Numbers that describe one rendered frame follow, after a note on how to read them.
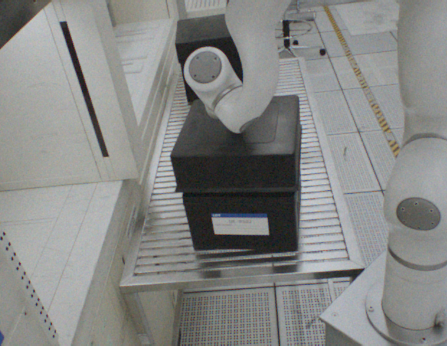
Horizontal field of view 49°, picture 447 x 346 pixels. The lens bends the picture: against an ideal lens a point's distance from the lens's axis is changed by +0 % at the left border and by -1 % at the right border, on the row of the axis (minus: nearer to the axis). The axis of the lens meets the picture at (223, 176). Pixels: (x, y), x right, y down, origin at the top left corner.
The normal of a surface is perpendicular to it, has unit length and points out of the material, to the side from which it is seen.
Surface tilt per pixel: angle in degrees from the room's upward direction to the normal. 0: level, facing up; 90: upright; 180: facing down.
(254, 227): 90
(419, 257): 92
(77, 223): 0
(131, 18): 90
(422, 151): 14
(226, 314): 0
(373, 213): 0
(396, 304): 90
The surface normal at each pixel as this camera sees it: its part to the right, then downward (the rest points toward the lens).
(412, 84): -0.79, 0.51
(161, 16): -0.02, 0.58
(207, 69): -0.20, -0.15
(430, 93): -0.37, 0.68
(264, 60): 0.67, 0.12
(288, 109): -0.13, -0.81
